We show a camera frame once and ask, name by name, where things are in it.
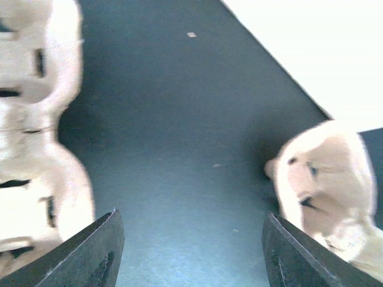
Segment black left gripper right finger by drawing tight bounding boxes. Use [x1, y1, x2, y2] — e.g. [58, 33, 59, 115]
[262, 213, 382, 287]

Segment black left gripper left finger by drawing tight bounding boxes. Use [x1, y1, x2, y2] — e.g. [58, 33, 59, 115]
[1, 210, 124, 287]

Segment brown pulp cup carrier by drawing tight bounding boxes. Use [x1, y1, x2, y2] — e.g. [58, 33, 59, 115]
[1, 1, 95, 277]
[265, 120, 382, 280]

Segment blue checkered paper bag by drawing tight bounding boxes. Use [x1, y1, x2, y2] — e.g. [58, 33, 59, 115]
[224, 1, 382, 132]

